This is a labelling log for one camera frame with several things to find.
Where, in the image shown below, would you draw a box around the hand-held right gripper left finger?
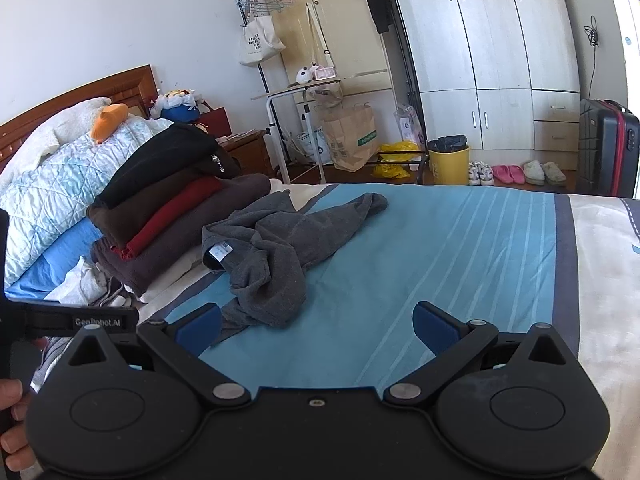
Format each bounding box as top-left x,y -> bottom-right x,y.
65,303 -> 252,408

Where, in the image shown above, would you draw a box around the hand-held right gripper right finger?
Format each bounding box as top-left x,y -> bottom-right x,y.
382,301 -> 573,408

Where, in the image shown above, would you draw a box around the grey sweater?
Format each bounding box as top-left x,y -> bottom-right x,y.
201,191 -> 389,329

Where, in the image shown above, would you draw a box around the crumpled white grey clothes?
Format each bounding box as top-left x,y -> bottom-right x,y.
52,255 -> 135,309

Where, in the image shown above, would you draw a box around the black clothes rack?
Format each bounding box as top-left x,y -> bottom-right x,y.
236,0 -> 432,186

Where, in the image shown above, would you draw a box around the person's left hand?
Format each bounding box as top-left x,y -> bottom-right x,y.
0,379 -> 37,471

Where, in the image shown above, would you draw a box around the striped blue bedsheet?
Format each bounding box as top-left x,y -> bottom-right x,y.
4,180 -> 640,480

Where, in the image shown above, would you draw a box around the brown folded garment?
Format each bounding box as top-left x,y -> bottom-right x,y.
87,165 -> 226,252

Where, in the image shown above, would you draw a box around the light blue quilt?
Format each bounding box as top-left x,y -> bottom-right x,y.
0,115 -> 176,287

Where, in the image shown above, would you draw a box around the yellow trash bin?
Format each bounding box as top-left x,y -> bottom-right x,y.
427,135 -> 471,186

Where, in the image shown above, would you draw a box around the yellow plastic bag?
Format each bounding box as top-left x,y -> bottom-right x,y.
372,141 -> 424,180

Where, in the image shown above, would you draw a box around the black folded garment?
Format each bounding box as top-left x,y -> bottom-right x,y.
97,122 -> 241,209

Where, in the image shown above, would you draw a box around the wooden nightstand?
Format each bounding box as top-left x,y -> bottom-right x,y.
214,129 -> 274,179

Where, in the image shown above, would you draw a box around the white fluffy blanket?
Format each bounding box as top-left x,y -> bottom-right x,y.
0,97 -> 113,187

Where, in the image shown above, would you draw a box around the clear printed plastic bag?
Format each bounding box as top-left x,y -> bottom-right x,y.
393,104 -> 427,145

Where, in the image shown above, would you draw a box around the orange plush toy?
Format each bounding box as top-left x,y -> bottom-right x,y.
90,103 -> 130,141

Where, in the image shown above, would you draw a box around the brown paper bag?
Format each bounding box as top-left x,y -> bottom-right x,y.
320,102 -> 381,172

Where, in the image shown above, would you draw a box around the dark red bag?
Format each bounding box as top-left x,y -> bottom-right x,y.
196,101 -> 233,137

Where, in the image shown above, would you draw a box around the white plastic bag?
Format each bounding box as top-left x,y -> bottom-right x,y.
286,127 -> 334,167

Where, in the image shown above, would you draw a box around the wooden headboard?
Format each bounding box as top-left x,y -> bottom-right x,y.
0,64 -> 157,171

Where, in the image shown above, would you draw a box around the black suitcase red trim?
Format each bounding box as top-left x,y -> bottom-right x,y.
577,98 -> 640,199

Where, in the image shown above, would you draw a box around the grey cloth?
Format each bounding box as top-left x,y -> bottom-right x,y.
312,87 -> 344,109

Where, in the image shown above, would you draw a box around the white side table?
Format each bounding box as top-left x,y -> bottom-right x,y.
250,76 -> 347,186

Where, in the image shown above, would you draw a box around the white tote bag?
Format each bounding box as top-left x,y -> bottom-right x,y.
238,15 -> 286,67

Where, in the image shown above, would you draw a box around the white wardrobe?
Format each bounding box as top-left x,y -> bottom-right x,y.
384,0 -> 584,172

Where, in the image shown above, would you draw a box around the beige wardrobe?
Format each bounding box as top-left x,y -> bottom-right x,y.
252,0 -> 397,97

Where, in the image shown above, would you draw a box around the bunch of wire hangers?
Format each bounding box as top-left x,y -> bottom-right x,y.
236,0 -> 294,27

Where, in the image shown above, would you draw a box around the black wall cable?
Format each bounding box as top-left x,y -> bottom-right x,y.
583,15 -> 600,102

